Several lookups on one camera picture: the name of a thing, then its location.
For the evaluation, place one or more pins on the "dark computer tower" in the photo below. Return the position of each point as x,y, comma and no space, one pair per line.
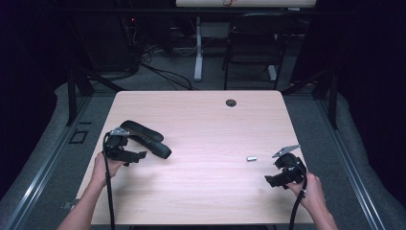
105,44

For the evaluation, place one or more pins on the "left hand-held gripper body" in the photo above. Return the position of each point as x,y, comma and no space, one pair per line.
116,142

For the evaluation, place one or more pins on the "short white desk leg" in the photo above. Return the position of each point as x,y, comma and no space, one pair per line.
272,73

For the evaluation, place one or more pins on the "black metal frame stand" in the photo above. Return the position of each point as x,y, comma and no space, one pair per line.
72,96
333,102

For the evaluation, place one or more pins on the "grey tape piece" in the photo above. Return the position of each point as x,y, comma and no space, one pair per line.
67,205

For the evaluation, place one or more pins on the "metal floor rail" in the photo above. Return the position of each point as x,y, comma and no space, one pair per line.
354,179
41,172

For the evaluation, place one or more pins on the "black folding chair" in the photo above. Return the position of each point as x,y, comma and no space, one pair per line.
255,48

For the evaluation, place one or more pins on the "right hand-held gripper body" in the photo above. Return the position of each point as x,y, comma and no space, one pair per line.
292,169

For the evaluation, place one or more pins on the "light background desk top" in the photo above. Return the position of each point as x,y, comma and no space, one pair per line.
255,3

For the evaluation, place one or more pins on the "person's left hand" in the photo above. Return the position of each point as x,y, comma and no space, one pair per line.
100,172

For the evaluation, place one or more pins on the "long white desk leg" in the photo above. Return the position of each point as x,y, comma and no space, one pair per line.
198,64

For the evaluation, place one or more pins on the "person's right hand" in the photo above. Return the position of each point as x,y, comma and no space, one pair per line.
314,191

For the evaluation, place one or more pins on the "round table grommet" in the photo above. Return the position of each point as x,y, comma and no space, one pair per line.
231,103

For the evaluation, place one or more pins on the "silver staple strip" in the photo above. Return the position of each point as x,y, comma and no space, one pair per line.
252,158

